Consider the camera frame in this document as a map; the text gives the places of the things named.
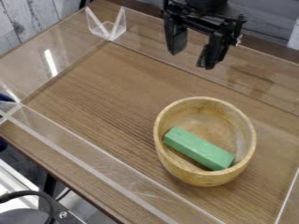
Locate black metal bracket with screw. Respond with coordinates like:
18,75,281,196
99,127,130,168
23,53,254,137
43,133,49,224
38,194,87,224

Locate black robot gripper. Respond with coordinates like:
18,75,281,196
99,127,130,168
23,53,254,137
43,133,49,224
163,0,247,70

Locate clear acrylic corner bracket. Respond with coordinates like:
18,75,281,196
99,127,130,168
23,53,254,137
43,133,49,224
85,7,127,41

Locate clear acrylic tray walls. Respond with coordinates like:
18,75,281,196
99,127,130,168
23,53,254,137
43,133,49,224
0,0,299,224

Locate brown wooden bowl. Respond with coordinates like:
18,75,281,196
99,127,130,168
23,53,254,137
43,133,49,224
154,96,258,187

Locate black table leg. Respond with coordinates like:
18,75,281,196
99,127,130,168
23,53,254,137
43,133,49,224
43,174,58,197

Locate green rectangular block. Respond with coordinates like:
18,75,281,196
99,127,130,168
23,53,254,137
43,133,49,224
163,127,237,171

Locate black cable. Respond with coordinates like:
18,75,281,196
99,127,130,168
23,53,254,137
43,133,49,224
0,191,55,224

